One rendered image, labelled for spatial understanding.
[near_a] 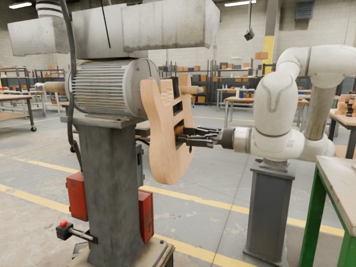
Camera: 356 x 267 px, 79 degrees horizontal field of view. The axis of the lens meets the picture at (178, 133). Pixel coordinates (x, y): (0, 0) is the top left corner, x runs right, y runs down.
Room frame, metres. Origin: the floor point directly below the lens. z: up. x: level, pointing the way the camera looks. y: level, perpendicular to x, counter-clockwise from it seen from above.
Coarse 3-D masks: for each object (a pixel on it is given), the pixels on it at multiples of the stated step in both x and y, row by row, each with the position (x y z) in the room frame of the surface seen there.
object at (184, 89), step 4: (160, 88) 0.91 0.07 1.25; (180, 88) 0.87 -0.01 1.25; (184, 88) 0.86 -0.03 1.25; (188, 88) 0.86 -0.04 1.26; (192, 88) 0.85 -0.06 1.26; (196, 88) 0.85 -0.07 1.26; (160, 92) 0.92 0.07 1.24; (184, 92) 0.87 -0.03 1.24; (188, 92) 0.86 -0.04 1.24; (192, 92) 0.85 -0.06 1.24; (196, 92) 0.85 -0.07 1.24
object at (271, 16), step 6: (270, 0) 7.17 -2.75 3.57; (276, 0) 7.11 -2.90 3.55; (270, 6) 7.16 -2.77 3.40; (276, 6) 7.10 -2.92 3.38; (270, 12) 7.16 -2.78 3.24; (276, 12) 7.09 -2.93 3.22; (270, 18) 7.15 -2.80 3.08; (270, 24) 7.14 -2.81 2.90; (270, 30) 7.14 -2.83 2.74; (270, 36) 7.13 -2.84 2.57; (264, 42) 7.19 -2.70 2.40; (270, 42) 7.12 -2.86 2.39; (264, 48) 7.18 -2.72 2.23; (270, 48) 7.12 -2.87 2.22; (270, 54) 7.11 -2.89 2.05; (264, 60) 7.17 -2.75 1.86; (270, 60) 7.10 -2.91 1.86; (270, 66) 7.09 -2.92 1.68; (270, 72) 7.09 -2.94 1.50
